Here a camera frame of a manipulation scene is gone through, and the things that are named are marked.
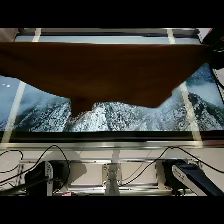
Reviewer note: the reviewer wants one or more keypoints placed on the brown garment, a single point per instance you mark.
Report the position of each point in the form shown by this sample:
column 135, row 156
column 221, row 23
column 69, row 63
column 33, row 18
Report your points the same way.
column 100, row 73

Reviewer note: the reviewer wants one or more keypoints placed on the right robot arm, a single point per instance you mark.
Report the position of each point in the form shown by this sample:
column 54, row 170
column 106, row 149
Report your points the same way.
column 195, row 177

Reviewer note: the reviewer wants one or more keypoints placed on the silver frame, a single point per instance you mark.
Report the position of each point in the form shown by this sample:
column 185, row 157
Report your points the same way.
column 112, row 174

